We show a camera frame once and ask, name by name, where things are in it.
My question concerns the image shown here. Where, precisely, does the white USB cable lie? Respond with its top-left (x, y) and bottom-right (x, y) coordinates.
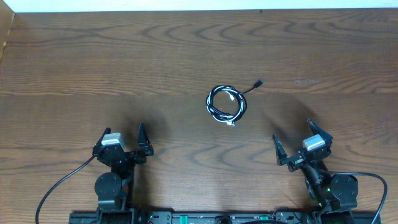
top-left (206, 86), bottom-right (245, 127)

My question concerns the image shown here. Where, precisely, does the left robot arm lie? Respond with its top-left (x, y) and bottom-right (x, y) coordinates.
top-left (92, 123), bottom-right (154, 223)

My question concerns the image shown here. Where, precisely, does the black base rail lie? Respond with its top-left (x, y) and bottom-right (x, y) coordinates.
top-left (68, 207), bottom-right (381, 224)

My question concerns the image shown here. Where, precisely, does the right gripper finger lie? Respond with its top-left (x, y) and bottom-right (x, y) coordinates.
top-left (307, 119), bottom-right (332, 141)
top-left (272, 134), bottom-right (287, 162)

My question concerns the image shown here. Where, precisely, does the black USB cable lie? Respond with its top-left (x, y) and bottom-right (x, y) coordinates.
top-left (205, 78), bottom-right (266, 123)

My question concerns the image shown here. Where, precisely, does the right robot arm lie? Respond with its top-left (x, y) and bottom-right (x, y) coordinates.
top-left (272, 119), bottom-right (358, 223)

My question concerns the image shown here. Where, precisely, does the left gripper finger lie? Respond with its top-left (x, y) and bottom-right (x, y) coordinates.
top-left (98, 127), bottom-right (111, 145)
top-left (137, 123), bottom-right (152, 152)

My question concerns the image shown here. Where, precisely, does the cardboard panel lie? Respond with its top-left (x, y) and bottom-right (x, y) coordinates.
top-left (0, 0), bottom-right (15, 58)

